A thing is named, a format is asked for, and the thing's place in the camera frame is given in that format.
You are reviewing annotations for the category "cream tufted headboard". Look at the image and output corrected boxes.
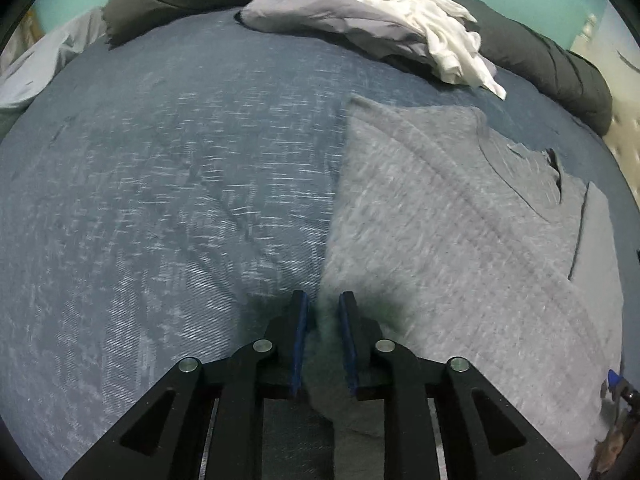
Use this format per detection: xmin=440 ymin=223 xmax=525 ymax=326
xmin=570 ymin=12 xmax=640 ymax=171

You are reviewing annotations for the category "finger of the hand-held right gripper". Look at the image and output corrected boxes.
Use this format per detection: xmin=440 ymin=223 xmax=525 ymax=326
xmin=606 ymin=369 xmax=640 ymax=409

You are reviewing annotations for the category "lavender grey garment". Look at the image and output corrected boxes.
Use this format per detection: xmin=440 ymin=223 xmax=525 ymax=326
xmin=240 ymin=0 xmax=481 ymax=61

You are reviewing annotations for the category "light grey bedding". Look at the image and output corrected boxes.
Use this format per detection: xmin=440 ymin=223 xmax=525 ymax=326
xmin=0 ymin=7 xmax=108 ymax=126

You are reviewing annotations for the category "white shirt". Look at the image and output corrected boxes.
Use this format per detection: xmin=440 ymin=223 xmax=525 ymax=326
xmin=345 ymin=0 xmax=507 ymax=100

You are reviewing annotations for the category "grey sweater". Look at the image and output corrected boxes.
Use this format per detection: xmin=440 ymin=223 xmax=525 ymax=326
xmin=300 ymin=96 xmax=626 ymax=480

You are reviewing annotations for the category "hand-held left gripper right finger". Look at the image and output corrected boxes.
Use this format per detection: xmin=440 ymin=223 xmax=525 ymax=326
xmin=339 ymin=291 xmax=581 ymax=480

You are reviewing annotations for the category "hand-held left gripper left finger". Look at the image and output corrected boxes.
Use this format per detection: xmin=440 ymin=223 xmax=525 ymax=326
xmin=62 ymin=290 xmax=311 ymax=480

